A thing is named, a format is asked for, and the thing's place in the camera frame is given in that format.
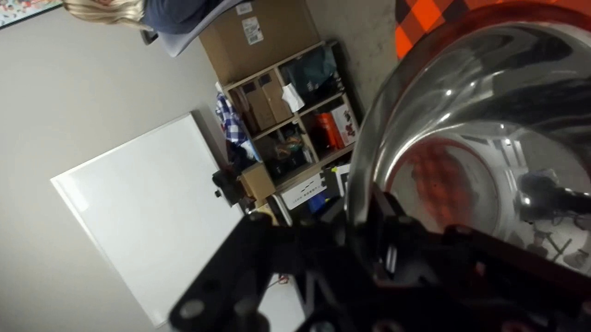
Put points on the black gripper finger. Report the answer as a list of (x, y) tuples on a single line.
[(228, 292)]

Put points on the silver metal bowl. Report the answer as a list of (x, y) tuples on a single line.
[(490, 131)]

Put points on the large white whiteboard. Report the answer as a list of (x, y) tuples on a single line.
[(152, 211)]

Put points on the orange black checkered tablecloth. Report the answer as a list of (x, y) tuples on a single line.
[(414, 19)]

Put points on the wooden shelf unit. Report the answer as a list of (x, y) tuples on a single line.
[(298, 115)]

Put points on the cardboard box on shelf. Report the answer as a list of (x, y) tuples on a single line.
[(255, 35)]

